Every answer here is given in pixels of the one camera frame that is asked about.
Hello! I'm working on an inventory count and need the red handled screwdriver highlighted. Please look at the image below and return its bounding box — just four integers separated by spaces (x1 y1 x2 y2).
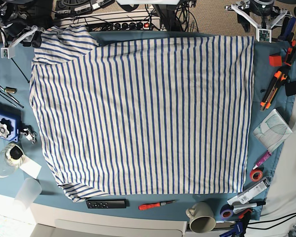
138 199 178 211

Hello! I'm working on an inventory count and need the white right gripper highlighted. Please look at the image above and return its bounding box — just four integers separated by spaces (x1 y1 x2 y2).
0 26 43 59

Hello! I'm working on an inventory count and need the brass tipped small tool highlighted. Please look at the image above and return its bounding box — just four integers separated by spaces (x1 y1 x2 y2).
4 87 17 94

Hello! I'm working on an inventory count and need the leaf pattern napkin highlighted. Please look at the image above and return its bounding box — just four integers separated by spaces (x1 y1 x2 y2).
253 109 293 153

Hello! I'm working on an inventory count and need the small metal chain keyring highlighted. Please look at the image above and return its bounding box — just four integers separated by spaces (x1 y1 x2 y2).
20 127 37 144

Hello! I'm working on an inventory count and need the blue box with black knob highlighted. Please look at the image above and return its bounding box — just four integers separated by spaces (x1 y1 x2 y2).
0 104 21 142

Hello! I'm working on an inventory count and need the black square pad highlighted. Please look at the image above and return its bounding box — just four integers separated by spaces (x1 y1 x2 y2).
285 81 296 97

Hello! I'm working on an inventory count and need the orange black spring clamp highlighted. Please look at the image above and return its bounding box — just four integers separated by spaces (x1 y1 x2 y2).
284 39 296 67

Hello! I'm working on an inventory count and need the blue black bar clamp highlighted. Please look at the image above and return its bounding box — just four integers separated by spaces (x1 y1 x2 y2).
220 208 253 237

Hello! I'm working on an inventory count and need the white paper card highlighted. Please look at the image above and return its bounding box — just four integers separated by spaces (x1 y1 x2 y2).
20 157 41 179

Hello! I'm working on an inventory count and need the orange black utility knife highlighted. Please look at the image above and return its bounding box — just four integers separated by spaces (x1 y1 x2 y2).
260 70 289 111

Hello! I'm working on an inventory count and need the black remote control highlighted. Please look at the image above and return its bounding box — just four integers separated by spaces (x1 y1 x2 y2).
85 199 127 209

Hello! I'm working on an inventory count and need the beige ceramic mug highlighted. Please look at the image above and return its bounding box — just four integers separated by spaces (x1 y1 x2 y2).
185 202 216 234

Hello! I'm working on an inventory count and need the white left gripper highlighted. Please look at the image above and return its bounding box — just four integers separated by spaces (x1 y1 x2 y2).
224 0 292 42

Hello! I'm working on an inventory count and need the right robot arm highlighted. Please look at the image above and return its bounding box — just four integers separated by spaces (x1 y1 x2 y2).
0 0 45 59

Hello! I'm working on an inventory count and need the translucent plastic cup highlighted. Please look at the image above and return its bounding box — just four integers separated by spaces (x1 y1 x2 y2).
13 178 42 211

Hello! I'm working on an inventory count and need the red tape roll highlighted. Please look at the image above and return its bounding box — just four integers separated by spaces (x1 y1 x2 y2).
250 168 263 182

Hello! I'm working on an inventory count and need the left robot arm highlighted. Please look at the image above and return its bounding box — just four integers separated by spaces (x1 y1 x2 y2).
224 0 293 43

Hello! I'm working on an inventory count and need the metal hex key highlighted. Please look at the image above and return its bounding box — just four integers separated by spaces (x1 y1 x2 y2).
0 85 24 109

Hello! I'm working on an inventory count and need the barcode labelled package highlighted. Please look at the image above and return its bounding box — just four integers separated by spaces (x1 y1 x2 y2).
227 176 271 205

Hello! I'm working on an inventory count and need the black power strip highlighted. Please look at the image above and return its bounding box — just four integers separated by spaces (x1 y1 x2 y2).
99 22 153 31

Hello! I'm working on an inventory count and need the purple glue tube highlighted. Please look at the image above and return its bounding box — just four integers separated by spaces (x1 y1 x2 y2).
253 151 272 170

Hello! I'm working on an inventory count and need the blue white striped T-shirt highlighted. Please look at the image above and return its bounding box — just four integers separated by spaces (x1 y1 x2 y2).
29 26 255 202

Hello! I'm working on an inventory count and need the red small cube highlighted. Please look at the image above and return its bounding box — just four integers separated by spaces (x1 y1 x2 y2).
269 55 283 67

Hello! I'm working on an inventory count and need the purple tape roll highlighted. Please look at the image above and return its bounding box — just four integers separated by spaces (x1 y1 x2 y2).
220 204 234 221

